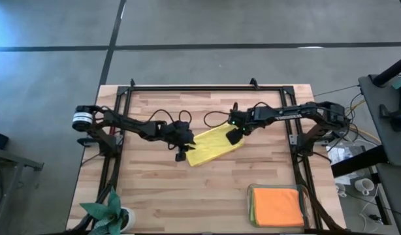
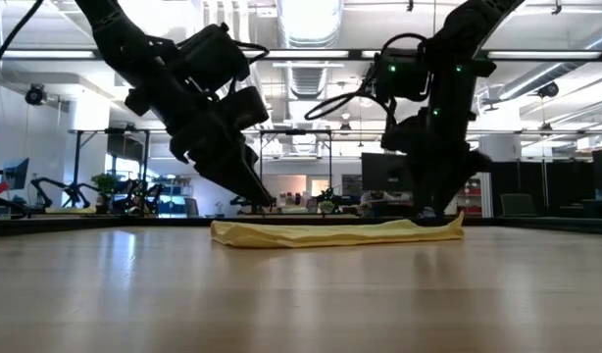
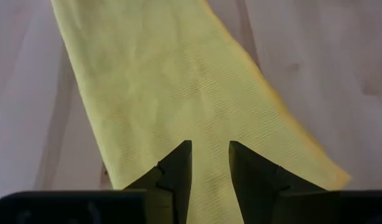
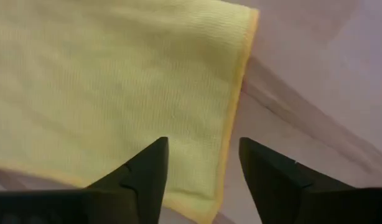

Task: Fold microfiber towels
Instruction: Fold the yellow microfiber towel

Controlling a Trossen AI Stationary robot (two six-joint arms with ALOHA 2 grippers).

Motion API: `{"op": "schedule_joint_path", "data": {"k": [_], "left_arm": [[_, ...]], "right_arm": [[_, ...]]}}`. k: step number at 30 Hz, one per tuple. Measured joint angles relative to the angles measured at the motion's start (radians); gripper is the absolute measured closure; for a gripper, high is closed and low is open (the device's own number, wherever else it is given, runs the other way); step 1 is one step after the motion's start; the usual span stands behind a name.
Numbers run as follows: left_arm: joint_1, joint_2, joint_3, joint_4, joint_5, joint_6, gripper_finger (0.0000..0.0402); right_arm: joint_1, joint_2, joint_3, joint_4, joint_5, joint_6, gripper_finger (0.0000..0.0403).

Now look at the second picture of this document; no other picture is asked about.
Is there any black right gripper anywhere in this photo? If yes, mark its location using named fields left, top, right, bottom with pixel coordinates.
left=408, top=105, right=493, bottom=220

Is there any red shelf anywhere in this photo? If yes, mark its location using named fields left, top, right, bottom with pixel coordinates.
left=457, top=177, right=482, bottom=217

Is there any small desk plant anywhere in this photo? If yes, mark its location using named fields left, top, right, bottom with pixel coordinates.
left=318, top=188, right=336, bottom=215

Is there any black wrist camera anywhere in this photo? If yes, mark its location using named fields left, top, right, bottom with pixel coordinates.
left=380, top=108, right=420, bottom=153
left=221, top=85, right=272, bottom=130

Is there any yellow microfiber towel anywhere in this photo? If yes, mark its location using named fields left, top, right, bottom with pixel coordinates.
left=210, top=211, right=466, bottom=250

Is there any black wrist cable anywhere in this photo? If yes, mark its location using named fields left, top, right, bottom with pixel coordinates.
left=303, top=31, right=429, bottom=129
left=229, top=37, right=272, bottom=97

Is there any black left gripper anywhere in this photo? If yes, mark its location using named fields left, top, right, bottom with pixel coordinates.
left=169, top=105, right=276, bottom=207

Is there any black aluminium table frame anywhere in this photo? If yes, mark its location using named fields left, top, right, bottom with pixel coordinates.
left=0, top=214, right=602, bottom=237

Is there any blue lit monitor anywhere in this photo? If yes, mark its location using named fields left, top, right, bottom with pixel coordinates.
left=1, top=157, right=30, bottom=191

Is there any white ventilation duct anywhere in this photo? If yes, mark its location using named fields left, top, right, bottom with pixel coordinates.
left=276, top=0, right=345, bottom=48

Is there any leafy background plant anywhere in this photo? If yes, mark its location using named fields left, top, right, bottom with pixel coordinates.
left=88, top=172, right=120, bottom=212

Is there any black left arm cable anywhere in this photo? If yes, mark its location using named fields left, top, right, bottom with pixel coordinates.
left=0, top=0, right=45, bottom=89

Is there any person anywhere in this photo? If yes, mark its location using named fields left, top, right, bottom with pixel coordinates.
left=358, top=189, right=398, bottom=218

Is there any black computer monitor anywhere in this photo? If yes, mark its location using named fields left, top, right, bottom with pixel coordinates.
left=360, top=151, right=416, bottom=193

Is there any black hanging camera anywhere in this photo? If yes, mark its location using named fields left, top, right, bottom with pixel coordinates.
left=536, top=80, right=560, bottom=99
left=25, top=83, right=48, bottom=107

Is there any black background station frame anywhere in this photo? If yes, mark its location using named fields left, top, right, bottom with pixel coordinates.
left=68, top=127, right=153, bottom=217

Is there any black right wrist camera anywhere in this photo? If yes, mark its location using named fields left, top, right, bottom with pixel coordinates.
left=380, top=108, right=420, bottom=153

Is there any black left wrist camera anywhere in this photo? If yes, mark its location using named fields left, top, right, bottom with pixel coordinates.
left=221, top=85, right=272, bottom=130

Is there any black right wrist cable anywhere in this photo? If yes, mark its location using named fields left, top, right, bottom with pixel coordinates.
left=303, top=31, right=429, bottom=129

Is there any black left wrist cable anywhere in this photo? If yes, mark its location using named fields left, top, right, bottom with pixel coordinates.
left=229, top=37, right=272, bottom=97

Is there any black partition wall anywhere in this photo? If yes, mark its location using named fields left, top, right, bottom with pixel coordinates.
left=490, top=159, right=594, bottom=220

